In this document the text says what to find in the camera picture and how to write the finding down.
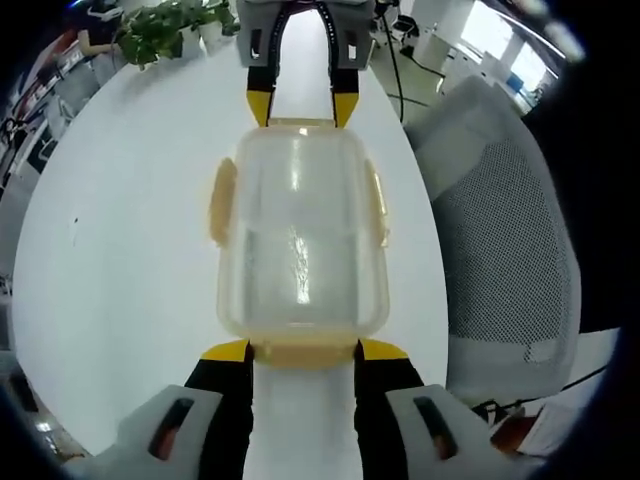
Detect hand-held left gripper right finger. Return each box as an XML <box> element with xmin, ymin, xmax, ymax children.
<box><xmin>352</xmin><ymin>338</ymin><xmax>502</xmax><ymax>480</ymax></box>

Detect green potted plant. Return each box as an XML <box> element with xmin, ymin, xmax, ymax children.
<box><xmin>115</xmin><ymin>0</ymin><xmax>242</xmax><ymax>71</ymax></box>

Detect plastic lid with yellow buckle clasps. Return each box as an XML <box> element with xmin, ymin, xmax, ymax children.
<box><xmin>206</xmin><ymin>116</ymin><xmax>392</xmax><ymax>372</ymax></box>

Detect grey mesh office chair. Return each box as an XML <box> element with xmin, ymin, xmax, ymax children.
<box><xmin>403</xmin><ymin>73</ymin><xmax>587</xmax><ymax>407</ymax></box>

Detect white papers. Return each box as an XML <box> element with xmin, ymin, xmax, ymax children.
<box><xmin>492</xmin><ymin>349</ymin><xmax>621</xmax><ymax>459</ymax></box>

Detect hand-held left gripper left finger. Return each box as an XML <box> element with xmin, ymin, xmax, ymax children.
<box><xmin>117</xmin><ymin>338</ymin><xmax>257</xmax><ymax>480</ymax></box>

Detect black cable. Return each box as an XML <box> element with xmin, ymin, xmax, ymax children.
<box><xmin>374</xmin><ymin>0</ymin><xmax>446</xmax><ymax>126</ymax></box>

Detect white plant pot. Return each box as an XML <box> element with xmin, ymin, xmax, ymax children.
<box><xmin>180</xmin><ymin>18</ymin><xmax>224</xmax><ymax>57</ymax></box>

